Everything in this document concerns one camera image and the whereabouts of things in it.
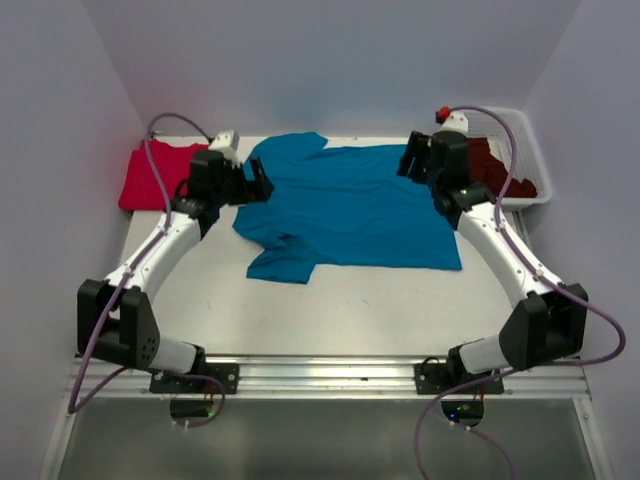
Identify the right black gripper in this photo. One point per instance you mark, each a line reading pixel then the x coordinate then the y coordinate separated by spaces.
pixel 417 148

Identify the white plastic basket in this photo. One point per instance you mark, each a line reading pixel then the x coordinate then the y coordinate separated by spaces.
pixel 530 164

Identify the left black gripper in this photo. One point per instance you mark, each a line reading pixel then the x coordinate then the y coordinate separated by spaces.
pixel 252 191

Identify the blue t shirt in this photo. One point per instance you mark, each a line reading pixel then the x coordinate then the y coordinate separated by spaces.
pixel 342 206

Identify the dark red t shirt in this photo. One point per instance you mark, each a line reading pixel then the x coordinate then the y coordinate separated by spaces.
pixel 487 169

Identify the folded red t shirt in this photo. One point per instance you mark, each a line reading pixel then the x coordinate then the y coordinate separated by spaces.
pixel 140 191

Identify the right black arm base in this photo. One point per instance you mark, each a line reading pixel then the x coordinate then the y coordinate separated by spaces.
pixel 434 376

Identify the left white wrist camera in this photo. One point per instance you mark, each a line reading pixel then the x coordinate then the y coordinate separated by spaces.
pixel 226 143

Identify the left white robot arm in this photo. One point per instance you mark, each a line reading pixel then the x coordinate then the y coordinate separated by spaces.
pixel 115 320

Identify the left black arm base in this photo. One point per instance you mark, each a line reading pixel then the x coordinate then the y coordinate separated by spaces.
pixel 197 397

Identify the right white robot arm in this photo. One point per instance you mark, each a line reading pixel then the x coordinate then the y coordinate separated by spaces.
pixel 548 318

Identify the aluminium mounting rail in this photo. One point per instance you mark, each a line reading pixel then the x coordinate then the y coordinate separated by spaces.
pixel 378 378

